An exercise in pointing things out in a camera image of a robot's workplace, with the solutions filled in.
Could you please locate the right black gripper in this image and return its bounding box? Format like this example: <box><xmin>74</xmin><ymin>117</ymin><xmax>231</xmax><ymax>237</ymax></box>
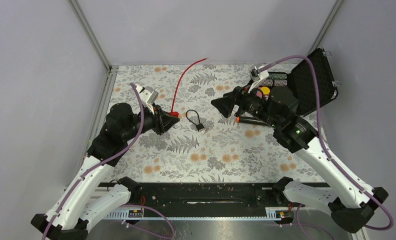
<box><xmin>210</xmin><ymin>78</ymin><xmax>281</xmax><ymax>129</ymax></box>

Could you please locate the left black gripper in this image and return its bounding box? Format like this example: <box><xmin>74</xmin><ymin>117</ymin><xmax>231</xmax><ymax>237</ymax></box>
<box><xmin>123</xmin><ymin>102</ymin><xmax>180</xmax><ymax>141</ymax></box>

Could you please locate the red padlock with keys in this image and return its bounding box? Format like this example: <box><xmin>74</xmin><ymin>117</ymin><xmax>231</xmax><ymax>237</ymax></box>
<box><xmin>169</xmin><ymin>57</ymin><xmax>209</xmax><ymax>118</ymax></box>

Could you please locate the black cable lock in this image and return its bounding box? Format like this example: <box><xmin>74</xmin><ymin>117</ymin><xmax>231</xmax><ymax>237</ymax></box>
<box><xmin>185</xmin><ymin>109</ymin><xmax>206</xmax><ymax>132</ymax></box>

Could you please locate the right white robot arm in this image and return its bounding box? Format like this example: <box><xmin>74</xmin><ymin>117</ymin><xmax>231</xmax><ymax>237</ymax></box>
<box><xmin>211</xmin><ymin>86</ymin><xmax>388</xmax><ymax>234</ymax></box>

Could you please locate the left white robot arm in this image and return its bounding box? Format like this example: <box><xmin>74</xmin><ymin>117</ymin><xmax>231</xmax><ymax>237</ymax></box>
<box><xmin>31</xmin><ymin>103</ymin><xmax>179</xmax><ymax>240</ymax></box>

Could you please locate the yellow poker chip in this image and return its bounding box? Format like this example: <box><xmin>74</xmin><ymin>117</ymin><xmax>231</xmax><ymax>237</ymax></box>
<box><xmin>260</xmin><ymin>86</ymin><xmax>270</xmax><ymax>95</ymax></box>

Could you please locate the floral tablecloth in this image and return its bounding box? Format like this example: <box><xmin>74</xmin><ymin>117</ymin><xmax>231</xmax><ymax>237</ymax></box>
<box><xmin>104</xmin><ymin>64</ymin><xmax>322</xmax><ymax>183</ymax></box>

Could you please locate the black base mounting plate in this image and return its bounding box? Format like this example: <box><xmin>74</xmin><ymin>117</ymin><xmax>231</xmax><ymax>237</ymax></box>
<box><xmin>127</xmin><ymin>182</ymin><xmax>299</xmax><ymax>219</ymax></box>

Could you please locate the black poker chip case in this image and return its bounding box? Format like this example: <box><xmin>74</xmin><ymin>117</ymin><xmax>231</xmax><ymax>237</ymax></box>
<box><xmin>259</xmin><ymin>47</ymin><xmax>340</xmax><ymax>116</ymax></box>

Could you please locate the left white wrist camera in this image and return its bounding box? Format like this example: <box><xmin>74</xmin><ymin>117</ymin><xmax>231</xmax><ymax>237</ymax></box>
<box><xmin>136</xmin><ymin>85</ymin><xmax>159</xmax><ymax>115</ymax></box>

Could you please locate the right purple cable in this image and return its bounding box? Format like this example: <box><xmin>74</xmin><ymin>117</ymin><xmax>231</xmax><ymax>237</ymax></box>
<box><xmin>259</xmin><ymin>55</ymin><xmax>394</xmax><ymax>231</ymax></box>

